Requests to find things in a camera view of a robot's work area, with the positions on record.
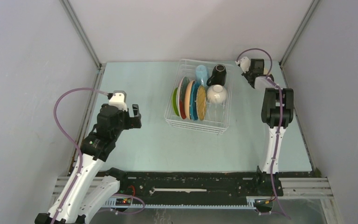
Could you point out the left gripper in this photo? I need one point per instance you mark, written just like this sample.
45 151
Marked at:
132 122

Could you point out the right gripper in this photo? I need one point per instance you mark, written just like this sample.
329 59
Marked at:
257 68

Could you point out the blue polka dot plate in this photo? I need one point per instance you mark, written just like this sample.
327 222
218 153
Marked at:
192 106

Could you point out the yellow woven plate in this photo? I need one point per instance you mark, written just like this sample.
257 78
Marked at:
201 102

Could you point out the cream plate with black spot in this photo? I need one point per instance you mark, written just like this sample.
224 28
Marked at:
266 72

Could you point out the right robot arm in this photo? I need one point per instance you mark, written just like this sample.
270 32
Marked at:
277 113

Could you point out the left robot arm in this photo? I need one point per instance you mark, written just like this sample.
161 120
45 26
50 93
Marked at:
74 205

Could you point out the green plate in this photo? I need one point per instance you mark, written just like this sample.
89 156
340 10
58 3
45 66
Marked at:
174 102

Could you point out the black mug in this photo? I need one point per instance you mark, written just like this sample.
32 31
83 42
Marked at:
218 76

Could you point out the red plate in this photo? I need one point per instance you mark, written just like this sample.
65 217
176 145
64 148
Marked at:
181 109

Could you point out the white ribbed bowl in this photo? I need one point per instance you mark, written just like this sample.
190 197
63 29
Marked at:
216 94

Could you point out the white rimmed teal plate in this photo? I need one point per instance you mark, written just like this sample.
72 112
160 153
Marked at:
182 89

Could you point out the light blue cup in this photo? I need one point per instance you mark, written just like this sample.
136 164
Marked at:
202 75

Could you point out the beige plate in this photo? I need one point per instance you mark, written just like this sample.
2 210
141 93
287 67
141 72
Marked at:
187 99

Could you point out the small circuit board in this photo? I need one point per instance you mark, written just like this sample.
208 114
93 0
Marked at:
123 202

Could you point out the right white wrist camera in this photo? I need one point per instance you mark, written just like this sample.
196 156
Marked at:
244 63

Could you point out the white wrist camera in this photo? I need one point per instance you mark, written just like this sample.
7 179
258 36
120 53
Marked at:
118 99
244 63

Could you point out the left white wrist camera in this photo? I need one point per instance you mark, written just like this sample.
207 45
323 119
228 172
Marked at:
118 99

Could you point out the white wire dish rack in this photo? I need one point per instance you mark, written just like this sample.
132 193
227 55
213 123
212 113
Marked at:
217 117

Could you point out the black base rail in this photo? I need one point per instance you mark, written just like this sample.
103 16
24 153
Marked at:
199 188

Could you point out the aluminium frame rail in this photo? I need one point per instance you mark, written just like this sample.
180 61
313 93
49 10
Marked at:
293 188

